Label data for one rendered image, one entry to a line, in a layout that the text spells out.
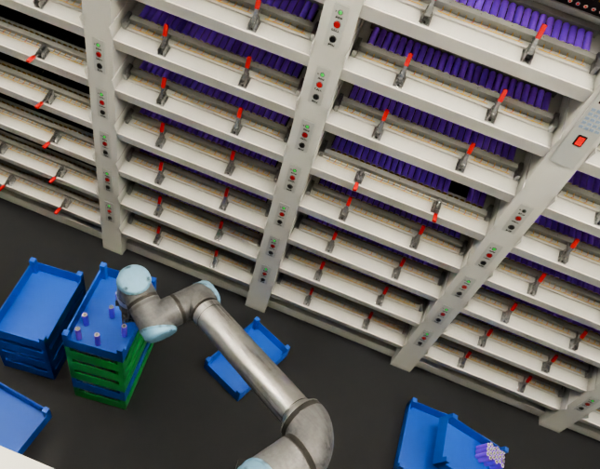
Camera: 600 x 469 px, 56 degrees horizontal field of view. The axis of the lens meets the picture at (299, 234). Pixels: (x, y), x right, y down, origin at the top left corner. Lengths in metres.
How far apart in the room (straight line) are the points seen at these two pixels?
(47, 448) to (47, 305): 0.50
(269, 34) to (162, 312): 0.82
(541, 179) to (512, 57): 0.38
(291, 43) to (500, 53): 0.55
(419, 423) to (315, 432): 1.27
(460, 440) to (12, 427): 1.71
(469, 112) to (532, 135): 0.18
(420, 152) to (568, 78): 0.45
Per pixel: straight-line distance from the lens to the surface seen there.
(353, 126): 1.75
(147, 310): 1.61
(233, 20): 1.70
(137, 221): 2.58
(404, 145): 1.75
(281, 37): 1.67
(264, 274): 2.34
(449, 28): 1.55
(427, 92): 1.64
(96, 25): 1.93
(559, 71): 1.59
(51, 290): 2.34
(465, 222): 1.91
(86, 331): 2.05
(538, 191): 1.78
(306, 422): 1.33
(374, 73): 1.64
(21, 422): 2.38
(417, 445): 2.52
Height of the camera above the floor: 2.19
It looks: 49 degrees down
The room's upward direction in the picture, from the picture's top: 19 degrees clockwise
